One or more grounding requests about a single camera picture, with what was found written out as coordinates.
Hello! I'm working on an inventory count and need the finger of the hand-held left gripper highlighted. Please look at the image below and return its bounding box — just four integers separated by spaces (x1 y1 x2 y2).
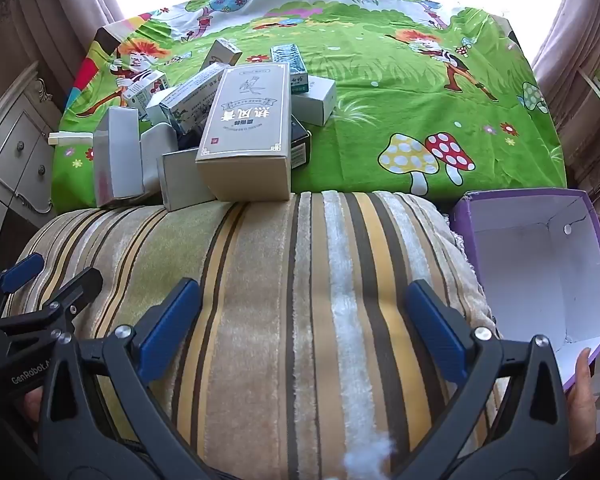
0 252 46 317
0 267 104 350

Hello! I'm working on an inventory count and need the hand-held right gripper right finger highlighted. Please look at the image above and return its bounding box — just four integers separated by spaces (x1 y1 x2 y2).
395 280 573 480

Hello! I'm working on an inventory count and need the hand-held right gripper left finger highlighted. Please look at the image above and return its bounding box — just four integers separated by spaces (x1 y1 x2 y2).
37 277 216 480

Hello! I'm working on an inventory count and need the purple cardboard box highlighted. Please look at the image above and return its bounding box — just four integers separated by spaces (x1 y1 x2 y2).
449 187 600 392

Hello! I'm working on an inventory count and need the white box with pink stain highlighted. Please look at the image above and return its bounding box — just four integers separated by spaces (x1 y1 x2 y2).
93 106 147 207

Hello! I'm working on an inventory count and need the small white box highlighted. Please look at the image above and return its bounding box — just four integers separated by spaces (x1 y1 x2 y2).
159 147 217 212

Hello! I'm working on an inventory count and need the white rounded box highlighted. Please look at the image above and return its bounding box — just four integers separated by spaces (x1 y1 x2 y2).
139 124 180 195

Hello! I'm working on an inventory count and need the plain white box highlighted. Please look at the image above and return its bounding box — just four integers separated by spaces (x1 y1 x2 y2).
145 87 181 127

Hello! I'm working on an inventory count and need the white box with green print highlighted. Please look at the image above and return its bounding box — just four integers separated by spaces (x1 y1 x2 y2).
122 70 169 112

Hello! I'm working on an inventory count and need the white box with blue print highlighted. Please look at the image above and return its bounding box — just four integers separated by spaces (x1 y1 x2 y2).
159 63 232 134

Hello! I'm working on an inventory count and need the large beige box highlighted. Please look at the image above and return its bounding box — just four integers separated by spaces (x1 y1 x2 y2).
195 63 294 203

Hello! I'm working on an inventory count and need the black box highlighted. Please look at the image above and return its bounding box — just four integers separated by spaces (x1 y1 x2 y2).
289 114 313 170

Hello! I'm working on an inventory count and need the white medicine box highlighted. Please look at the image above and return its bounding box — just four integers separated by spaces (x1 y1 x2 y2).
199 38 244 72

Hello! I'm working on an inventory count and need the teal striped box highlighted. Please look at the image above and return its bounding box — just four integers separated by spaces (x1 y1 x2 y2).
271 43 309 95

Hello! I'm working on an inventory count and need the person's right hand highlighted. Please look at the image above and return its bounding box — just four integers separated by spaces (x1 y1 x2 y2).
565 347 600 458

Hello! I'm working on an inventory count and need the striped plush cushion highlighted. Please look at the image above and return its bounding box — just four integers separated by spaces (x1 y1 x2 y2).
2 190 511 480

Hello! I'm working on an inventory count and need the white carved dresser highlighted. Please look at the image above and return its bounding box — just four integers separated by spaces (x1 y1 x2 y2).
0 62 66 281

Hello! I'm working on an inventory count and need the white fluff tuft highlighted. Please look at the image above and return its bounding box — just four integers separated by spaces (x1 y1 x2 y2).
344 439 397 477

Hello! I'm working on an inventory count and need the printed green bedsheet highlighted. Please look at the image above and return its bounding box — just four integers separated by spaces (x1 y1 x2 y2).
50 0 568 213

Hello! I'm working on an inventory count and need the pink-brown curtain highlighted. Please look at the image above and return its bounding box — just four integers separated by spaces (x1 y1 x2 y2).
0 0 131 91
532 0 600 111

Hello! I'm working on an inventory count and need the white curved shelf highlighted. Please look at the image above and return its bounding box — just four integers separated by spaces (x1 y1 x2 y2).
577 67 600 128

